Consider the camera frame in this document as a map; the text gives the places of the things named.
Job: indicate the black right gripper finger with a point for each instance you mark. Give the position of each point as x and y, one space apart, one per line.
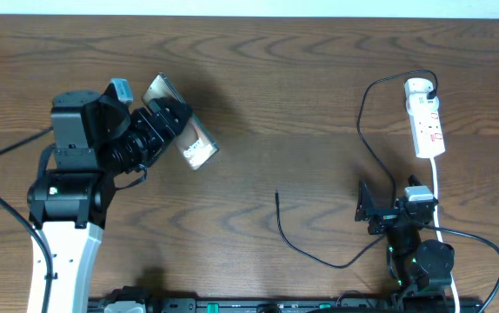
365 203
413 181

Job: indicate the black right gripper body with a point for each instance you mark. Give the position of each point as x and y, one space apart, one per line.
384 219

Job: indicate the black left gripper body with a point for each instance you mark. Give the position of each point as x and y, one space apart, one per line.
158 126

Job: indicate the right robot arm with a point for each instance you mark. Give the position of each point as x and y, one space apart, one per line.
421 267

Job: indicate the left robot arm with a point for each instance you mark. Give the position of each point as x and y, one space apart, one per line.
97 137

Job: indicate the white charger adapter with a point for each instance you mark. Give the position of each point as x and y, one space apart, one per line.
419 104

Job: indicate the white power strip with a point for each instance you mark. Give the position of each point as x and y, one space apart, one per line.
426 129

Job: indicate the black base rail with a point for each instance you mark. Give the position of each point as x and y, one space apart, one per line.
133 299

